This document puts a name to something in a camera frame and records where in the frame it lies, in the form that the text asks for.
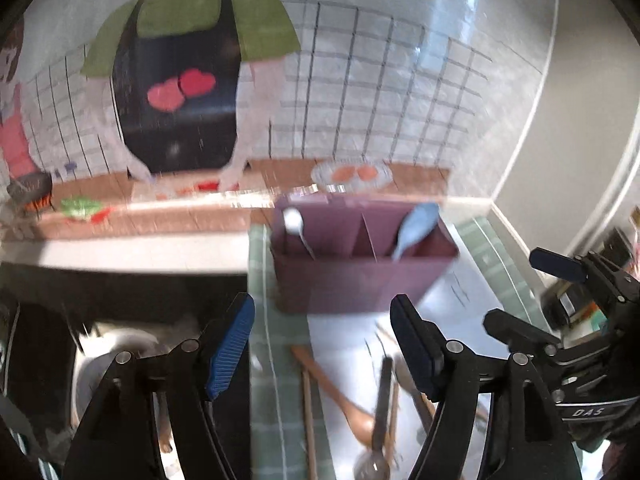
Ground light blue plastic spoon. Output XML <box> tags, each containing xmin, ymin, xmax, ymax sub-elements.
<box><xmin>390</xmin><ymin>202</ymin><xmax>439</xmax><ymax>261</ymax></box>

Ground brown wooden spoon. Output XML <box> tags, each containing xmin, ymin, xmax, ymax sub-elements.
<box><xmin>291</xmin><ymin>344</ymin><xmax>374</xmax><ymax>448</ymax></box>

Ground black gas stove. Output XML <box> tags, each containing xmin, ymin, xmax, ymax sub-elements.
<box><xmin>1</xmin><ymin>263</ymin><xmax>252</xmax><ymax>479</ymax></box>

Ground green white checked table mat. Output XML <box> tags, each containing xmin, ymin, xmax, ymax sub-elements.
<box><xmin>248</xmin><ymin>217</ymin><xmax>549</xmax><ymax>479</ymax></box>

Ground small white head metal spoon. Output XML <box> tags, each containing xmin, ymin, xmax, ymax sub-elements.
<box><xmin>283</xmin><ymin>207</ymin><xmax>316</xmax><ymax>260</ymax></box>

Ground dark metal spoon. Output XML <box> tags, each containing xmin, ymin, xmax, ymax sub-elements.
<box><xmin>394</xmin><ymin>353</ymin><xmax>435</xmax><ymax>432</ymax></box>

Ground wooden chopstick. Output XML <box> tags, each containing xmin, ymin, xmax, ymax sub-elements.
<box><xmin>375</xmin><ymin>322</ymin><xmax>397</xmax><ymax>344</ymax></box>
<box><xmin>385</xmin><ymin>382</ymin><xmax>400</xmax><ymax>466</ymax></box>
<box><xmin>302</xmin><ymin>368</ymin><xmax>318</xmax><ymax>480</ymax></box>

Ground black handled utensil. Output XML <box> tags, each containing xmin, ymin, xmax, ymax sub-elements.
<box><xmin>355</xmin><ymin>356</ymin><xmax>393</xmax><ymax>480</ymax></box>

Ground purple plastic utensil holder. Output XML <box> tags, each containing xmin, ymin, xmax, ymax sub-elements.
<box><xmin>271</xmin><ymin>195</ymin><xmax>459</xmax><ymax>314</ymax></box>

